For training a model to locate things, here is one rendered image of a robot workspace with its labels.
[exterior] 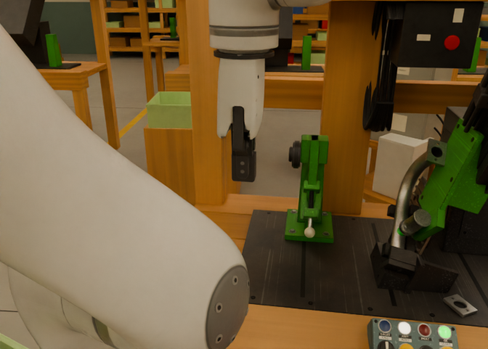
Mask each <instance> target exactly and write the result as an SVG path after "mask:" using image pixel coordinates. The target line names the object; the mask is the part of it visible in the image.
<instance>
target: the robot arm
mask: <svg viewBox="0 0 488 349"><path fill-rule="evenodd" d="M329 1H331V0H208V12H209V37H210V47H212V48H215V49H216V50H214V51H213V55H214V56H215V57H218V58H220V62H219V78H218V101H217V135H218V137H219V138H221V139H222V138H224V136H226V135H227V133H228V131H229V130H230V128H231V139H232V180H233V181H244V182H254V181H255V177H256V151H254V150H255V148H256V135H257V133H258V131H259V127H260V125H261V121H262V116H263V108H264V75H265V59H266V58H270V57H273V56H274V55H275V51H274V50H272V49H273V48H276V47H278V38H279V14H280V8H281V7H314V6H319V5H323V4H326V3H328V2H329ZM0 262H2V263H3V264H5V265H7V269H8V280H9V287H10V291H11V294H12V298H13V300H14V303H15V306H16V308H17V311H18V313H19V314H20V317H21V319H22V320H23V322H24V324H25V326H26V328H27V329H28V331H29V332H30V334H31V336H32V337H33V339H34V340H35V341H36V343H37V344H38V346H39V347H40V349H226V348H227V347H228V346H229V345H230V343H232V342H233V341H234V339H235V337H236V335H237V333H238V332H239V330H240V328H241V326H242V324H243V322H244V319H245V317H246V316H247V314H248V309H249V308H248V302H249V297H250V280H249V276H248V270H247V266H246V264H245V261H244V258H243V256H242V254H241V252H240V251H239V249H238V248H237V246H236V244H235V243H234V242H233V241H232V239H231V238H230V237H229V236H228V235H227V234H226V233H225V232H224V231H223V230H222V229H221V228H219V227H218V226H217V225H216V224H215V223H214V222H213V221H212V220H211V219H210V218H208V217H207V216H206V215H204V214H203V213H201V212H200V211H199V210H198V209H197V208H195V207H194V206H192V205H191V204H190V203H188V202H187V201H186V200H184V199H183V198H182V197H180V196H179V195H178V194H176V193H175V192H173V191H172V190H170V189H169V188H168V187H167V186H165V185H164V184H162V183H161V182H159V181H158V180H156V179H155V178H153V177H152V176H151V175H149V174H148V173H146V172H145V171H143V170H142V169H141V168H139V167H138V166H136V165H135V164H133V163H132V162H131V161H130V160H128V159H127V158H125V157H124V156H123V155H122V154H120V153H119V152H117V151H116V150H115V149H113V148H112V147H111V146H110V145H109V144H108V143H106V142H105V141H104V140H102V139H101V138H100V137H99V136H98V135H96V134H95V133H94V132H93V131H92V130H91V129H90V128H89V127H88V126H87V125H86V124H85V123H84V122H83V121H81V120H80V119H79V118H78V117H77V116H76V115H75V113H74V112H73V111H72V110H71V109H70V108H69V107H68V106H67V105H66V103H64V102H63V101H62V100H61V98H60V97H59V96H58V95H57V93H56V92H55V91H54V89H53V88H52V87H51V86H50V85H49V84H48V83H47V81H46V80H45V79H44V77H43V76H42V75H41V74H40V72H39V71H38V70H37V69H36V67H35V66H34V65H33V63H32V62H31V61H30V60H29V59H28V58H27V56H26V55H25V54H24V52H23V51H22V50H21V49H20V47H19V46H18V45H17V44H16V43H15V41H14V40H13V39H12V37H11V36H10V35H9V34H8V32H6V31H5V29H4V28H3V26H2V25H1V24H0Z"/></svg>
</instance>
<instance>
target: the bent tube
mask: <svg viewBox="0 0 488 349"><path fill-rule="evenodd" d="M437 144H438V145H437ZM446 153H447V143H445V142H442V141H438V140H435V139H431V138H430V139H429V140H428V146H427V151H426V152H424V153H423V154H422V155H421V156H420V157H419V158H417V159H416V160H415V161H414V162H413V163H412V165H411V166H410V167H409V169H408V170H407V172H406V174H405V176H404V178H403V180H402V183H401V186H400V188H399V192H398V195H397V199H396V209H395V214H394V225H393V231H392V237H391V245H392V246H395V247H399V248H402V249H404V244H405V238H406V236H405V235H404V236H401V235H399V234H398V233H397V229H398V228H399V224H400V222H401V221H403V220H404V219H406V218H408V213H409V206H410V198H411V195H412V191H413V189H414V186H415V184H416V181H417V180H418V178H419V176H420V175H421V173H422V172H423V171H424V170H425V169H426V168H427V167H429V166H430V165H432V164H435V165H439V166H442V167H443V166H444V164H445V159H446Z"/></svg>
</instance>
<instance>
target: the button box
mask: <svg viewBox="0 0 488 349"><path fill-rule="evenodd" d="M383 320H385V321H387V322H388V323H390V326H391V328H390V330H389V331H387V332H384V331H382V330H381V329H380V327H379V324H380V322H381V321H383ZM402 322H405V323H407V324H409V326H410V332H409V333H407V334H404V333H402V332H400V330H399V325H400V324H401V323H402ZM421 324H425V325H427V326H428V327H429V328H430V330H431V332H430V334H429V335H428V336H424V335H422V334H421V333H420V332H419V326H420V325H421ZM440 327H447V328H448V329H449V330H450V333H451V334H450V336H449V337H448V338H444V337H442V336H441V335H440V333H439V328H440ZM367 338H368V342H369V347H370V349H379V345H380V343H381V342H383V341H389V342H390V343H391V344H392V345H393V346H394V349H400V347H401V345H403V344H409V345H411V346H412V347H413V349H421V348H422V347H423V346H429V347H431V348H433V349H442V348H443V347H451V348H453V349H459V347H458V337H457V332H456V328H455V327H454V326H450V325H442V324H428V323H420V322H413V321H399V320H391V319H377V318H372V319H371V320H370V322H369V323H368V325H367Z"/></svg>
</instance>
